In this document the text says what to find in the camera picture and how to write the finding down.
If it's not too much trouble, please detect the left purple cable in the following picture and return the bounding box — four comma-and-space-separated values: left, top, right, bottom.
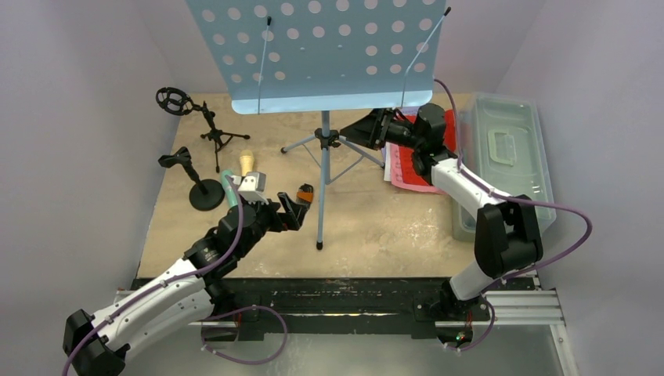
61, 173, 290, 376

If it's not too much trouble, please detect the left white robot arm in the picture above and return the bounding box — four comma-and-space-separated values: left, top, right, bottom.
62, 184, 313, 375

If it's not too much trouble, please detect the bright red sheet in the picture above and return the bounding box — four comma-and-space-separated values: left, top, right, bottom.
411, 103, 457, 186

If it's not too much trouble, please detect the green microphone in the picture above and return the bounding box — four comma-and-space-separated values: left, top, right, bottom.
220, 169, 238, 208

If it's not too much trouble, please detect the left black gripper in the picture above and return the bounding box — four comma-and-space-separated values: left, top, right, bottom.
236, 192, 307, 259

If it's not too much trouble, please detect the orange hex key set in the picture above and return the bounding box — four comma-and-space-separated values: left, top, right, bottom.
296, 183, 314, 205

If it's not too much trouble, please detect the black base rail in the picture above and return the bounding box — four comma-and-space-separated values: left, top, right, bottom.
106, 277, 566, 344

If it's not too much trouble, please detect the black tripod mic stand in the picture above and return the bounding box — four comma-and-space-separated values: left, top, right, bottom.
155, 85, 251, 175

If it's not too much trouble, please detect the red sheet music page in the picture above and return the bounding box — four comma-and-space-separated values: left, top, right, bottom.
390, 143, 444, 194

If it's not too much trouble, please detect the black round-base mic stand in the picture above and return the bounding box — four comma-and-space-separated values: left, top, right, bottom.
157, 146, 226, 212

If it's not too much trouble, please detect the beige microphone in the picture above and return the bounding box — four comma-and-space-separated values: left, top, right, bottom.
239, 150, 255, 176

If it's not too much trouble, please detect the purple cable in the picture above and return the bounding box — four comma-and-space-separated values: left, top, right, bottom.
433, 78, 594, 354
61, 173, 290, 376

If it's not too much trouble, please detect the blue music stand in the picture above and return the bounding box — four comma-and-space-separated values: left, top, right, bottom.
186, 0, 453, 251

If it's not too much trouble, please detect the clear plastic storage box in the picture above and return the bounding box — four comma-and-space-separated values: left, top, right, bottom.
449, 92, 558, 242

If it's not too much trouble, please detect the white sheet music page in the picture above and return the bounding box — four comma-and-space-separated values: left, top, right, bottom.
382, 143, 392, 182

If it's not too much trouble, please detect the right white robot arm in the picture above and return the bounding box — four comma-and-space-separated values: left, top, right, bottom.
340, 103, 543, 319

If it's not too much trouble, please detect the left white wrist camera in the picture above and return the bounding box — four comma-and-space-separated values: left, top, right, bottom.
232, 172, 269, 204

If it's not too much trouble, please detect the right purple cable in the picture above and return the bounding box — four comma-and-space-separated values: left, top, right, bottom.
433, 78, 594, 354

